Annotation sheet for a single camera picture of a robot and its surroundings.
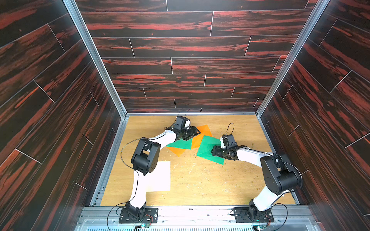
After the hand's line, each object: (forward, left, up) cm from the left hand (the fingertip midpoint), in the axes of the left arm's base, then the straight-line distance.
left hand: (199, 133), depth 97 cm
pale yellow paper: (-29, +25, -9) cm, 39 cm away
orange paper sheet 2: (-9, +14, -10) cm, 19 cm away
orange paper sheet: (+1, +1, -10) cm, 10 cm away
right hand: (-8, -14, -9) cm, 18 cm away
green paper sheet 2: (-5, -5, -10) cm, 12 cm away
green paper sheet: (-4, +13, -8) cm, 15 cm away
